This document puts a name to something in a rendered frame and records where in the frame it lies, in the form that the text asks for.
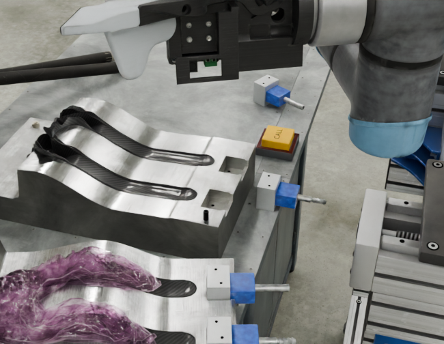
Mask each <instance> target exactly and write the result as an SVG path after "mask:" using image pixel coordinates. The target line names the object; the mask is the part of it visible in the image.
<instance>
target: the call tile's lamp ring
mask: <svg viewBox="0 0 444 344"><path fill-rule="evenodd" d="M265 131H266V128H265V129H264V131H263V133H262V136H261V137H260V140H259V142H258V144H257V148H262V149H269V150H273V151H278V152H285V153H290V154H292V152H293V150H294V146H295V145H296V141H297V139H298V137H299V134H298V133H294V135H295V138H294V140H293V143H292V146H291V148H290V151H287V150H282V149H275V148H270V147H263V146H260V145H261V143H262V137H263V136H264V133H265Z"/></svg>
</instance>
